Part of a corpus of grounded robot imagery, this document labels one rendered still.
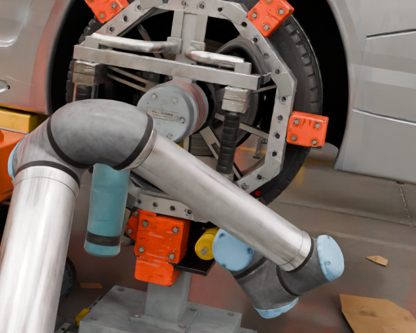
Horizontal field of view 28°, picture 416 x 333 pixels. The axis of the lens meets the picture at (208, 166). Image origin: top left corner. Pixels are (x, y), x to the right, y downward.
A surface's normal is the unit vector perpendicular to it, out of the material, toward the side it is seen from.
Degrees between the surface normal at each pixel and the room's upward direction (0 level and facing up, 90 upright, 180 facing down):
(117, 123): 60
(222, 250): 86
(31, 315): 43
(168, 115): 90
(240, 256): 86
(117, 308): 0
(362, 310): 12
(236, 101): 90
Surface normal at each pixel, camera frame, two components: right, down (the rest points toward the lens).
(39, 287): 0.55, -0.53
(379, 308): 0.18, -0.89
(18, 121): -0.21, 0.18
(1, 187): 0.97, 0.18
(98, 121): 0.02, -0.30
